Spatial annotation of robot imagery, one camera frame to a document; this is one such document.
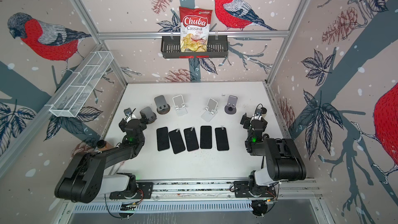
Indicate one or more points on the purple edged phone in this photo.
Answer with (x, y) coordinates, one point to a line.
(191, 139)

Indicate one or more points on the black phone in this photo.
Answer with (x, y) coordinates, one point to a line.
(221, 139)
(206, 137)
(163, 142)
(177, 142)

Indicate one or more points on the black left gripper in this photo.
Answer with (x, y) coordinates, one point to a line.
(123, 125)

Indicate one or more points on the white wire phone stand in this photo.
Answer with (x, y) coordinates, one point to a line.
(180, 105)

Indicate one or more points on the wooden round phone stand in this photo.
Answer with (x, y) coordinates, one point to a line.
(162, 105)

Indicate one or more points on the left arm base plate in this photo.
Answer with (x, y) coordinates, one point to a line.
(135, 190)

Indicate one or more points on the red cassava chips bag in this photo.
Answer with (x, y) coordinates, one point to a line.
(194, 29)

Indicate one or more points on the clear acrylic phone stand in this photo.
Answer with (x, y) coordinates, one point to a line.
(210, 110)

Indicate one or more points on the black wall basket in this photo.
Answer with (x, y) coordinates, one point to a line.
(217, 47)

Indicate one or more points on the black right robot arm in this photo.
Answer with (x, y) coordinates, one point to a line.
(281, 160)

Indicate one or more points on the white wire mesh basket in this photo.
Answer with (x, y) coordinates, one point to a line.
(73, 98)

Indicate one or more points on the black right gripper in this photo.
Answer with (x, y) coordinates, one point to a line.
(246, 120)

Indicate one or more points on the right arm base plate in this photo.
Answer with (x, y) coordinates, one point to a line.
(245, 189)

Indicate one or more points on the grey round phone stand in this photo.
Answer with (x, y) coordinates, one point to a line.
(230, 107)

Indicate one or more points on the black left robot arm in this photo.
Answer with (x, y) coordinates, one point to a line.
(82, 179)

